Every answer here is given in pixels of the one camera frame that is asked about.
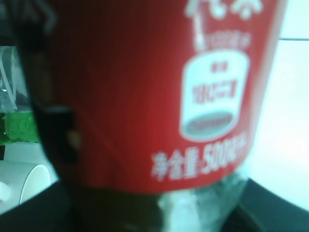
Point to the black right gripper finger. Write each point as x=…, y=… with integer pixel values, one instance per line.
x=54, y=123

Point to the cola bottle red label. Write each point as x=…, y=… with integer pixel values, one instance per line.
x=166, y=96

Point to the green sprite bottle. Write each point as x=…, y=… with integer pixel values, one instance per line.
x=17, y=122

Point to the white mug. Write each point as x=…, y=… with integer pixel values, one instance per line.
x=24, y=173

